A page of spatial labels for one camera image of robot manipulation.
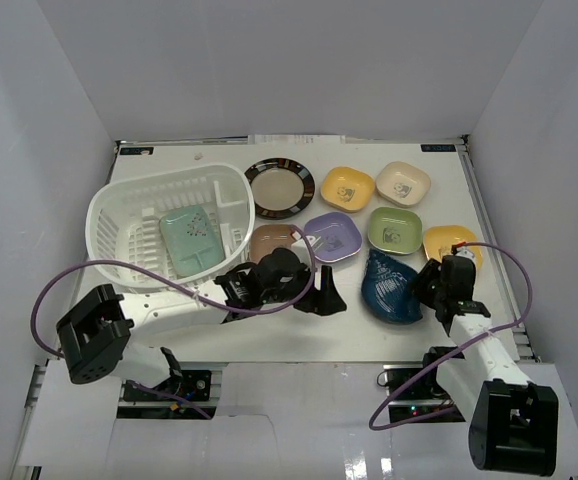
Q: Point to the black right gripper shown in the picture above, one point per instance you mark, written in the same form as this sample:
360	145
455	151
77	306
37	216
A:
429	271

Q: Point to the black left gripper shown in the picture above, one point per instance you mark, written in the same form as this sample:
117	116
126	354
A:
311	288

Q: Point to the dark blue shell plate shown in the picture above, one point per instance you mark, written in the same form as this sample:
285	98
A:
385	290

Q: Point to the teal rectangular divided plate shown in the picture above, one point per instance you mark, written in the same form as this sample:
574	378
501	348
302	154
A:
191	241

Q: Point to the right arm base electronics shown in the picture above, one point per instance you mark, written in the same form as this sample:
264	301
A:
422	398

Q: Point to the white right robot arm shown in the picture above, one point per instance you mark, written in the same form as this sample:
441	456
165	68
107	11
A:
513	422

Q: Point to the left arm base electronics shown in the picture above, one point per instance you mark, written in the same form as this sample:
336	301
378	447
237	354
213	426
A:
186	396

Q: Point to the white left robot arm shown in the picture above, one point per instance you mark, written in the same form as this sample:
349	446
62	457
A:
106	333

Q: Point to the white plastic dish bin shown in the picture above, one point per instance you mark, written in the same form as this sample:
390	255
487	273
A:
122	227

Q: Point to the yellow square dish right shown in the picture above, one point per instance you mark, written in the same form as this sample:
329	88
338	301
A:
439	240

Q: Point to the purple square panda dish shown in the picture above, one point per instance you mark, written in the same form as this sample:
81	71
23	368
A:
336	237

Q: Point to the green square panda dish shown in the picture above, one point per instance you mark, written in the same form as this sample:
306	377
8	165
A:
394	231

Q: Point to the brown square panda dish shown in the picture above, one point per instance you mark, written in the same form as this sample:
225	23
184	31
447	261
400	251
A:
266	238

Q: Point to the yellow square panda dish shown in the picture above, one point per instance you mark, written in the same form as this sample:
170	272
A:
347	189

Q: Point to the cream square panda dish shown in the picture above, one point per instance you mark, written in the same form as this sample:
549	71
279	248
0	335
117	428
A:
402	184

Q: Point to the round black rimmed plate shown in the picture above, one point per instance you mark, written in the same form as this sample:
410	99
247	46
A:
281	187

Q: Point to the papers at table back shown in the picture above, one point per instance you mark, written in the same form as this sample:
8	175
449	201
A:
291	139

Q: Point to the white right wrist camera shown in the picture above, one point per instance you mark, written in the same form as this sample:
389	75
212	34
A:
463	251

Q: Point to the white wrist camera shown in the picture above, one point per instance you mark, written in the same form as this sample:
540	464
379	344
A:
463	251
300	249

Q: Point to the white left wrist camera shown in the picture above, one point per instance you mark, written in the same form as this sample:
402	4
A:
300	249

